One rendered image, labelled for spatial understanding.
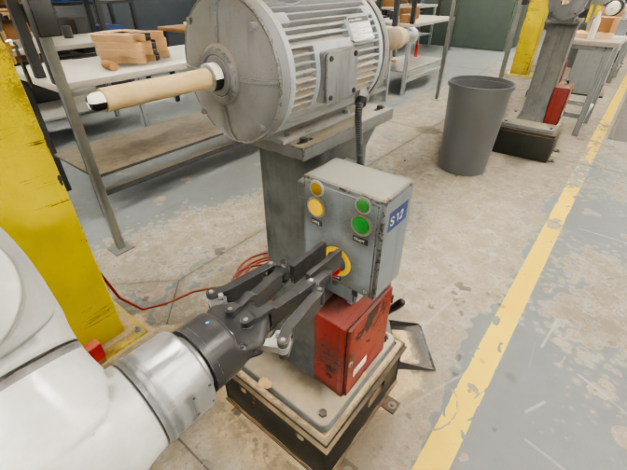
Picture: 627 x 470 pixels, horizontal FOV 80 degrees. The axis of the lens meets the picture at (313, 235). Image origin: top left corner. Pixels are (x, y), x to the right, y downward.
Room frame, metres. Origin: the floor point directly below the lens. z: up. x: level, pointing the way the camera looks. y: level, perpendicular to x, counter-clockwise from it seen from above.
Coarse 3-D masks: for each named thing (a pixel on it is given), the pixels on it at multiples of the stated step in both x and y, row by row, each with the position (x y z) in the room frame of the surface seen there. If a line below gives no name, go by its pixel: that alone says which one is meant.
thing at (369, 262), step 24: (336, 168) 0.60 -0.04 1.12; (360, 168) 0.60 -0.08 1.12; (336, 192) 0.53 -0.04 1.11; (360, 192) 0.51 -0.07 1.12; (384, 192) 0.51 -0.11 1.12; (408, 192) 0.54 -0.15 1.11; (312, 216) 0.56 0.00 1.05; (336, 216) 0.53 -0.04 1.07; (360, 216) 0.49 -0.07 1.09; (384, 216) 0.48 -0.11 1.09; (408, 216) 0.55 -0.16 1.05; (312, 240) 0.56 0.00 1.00; (336, 240) 0.53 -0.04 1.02; (360, 240) 0.50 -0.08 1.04; (384, 240) 0.49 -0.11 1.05; (360, 264) 0.49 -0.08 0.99; (384, 264) 0.50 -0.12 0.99; (360, 288) 0.49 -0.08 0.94
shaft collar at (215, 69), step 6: (204, 66) 0.68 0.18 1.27; (210, 66) 0.67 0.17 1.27; (216, 66) 0.68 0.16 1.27; (210, 72) 0.67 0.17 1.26; (216, 72) 0.67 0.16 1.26; (222, 72) 0.68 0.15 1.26; (216, 78) 0.67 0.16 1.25; (222, 78) 0.68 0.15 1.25; (216, 84) 0.67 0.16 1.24; (222, 84) 0.68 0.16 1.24; (210, 90) 0.68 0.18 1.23
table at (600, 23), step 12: (600, 12) 4.11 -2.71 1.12; (600, 24) 4.31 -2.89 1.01; (612, 24) 4.24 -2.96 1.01; (588, 36) 4.12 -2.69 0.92; (624, 36) 4.24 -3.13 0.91; (576, 48) 4.08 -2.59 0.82; (588, 48) 4.02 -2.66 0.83; (600, 48) 3.96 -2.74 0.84; (612, 48) 3.89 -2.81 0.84; (612, 60) 4.32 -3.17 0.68; (600, 72) 3.90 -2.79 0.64; (600, 84) 4.33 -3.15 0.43; (588, 96) 3.92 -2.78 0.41; (588, 108) 3.89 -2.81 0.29; (588, 120) 4.32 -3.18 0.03; (576, 132) 3.90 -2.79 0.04
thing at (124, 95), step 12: (192, 72) 0.65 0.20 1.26; (204, 72) 0.66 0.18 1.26; (120, 84) 0.56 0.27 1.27; (132, 84) 0.57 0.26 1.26; (144, 84) 0.58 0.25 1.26; (156, 84) 0.59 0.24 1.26; (168, 84) 0.60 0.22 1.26; (180, 84) 0.62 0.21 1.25; (192, 84) 0.64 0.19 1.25; (204, 84) 0.66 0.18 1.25; (108, 96) 0.53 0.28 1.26; (120, 96) 0.54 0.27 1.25; (132, 96) 0.56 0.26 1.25; (144, 96) 0.57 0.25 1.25; (156, 96) 0.59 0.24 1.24; (168, 96) 0.61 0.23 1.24; (108, 108) 0.53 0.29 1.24; (120, 108) 0.55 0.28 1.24
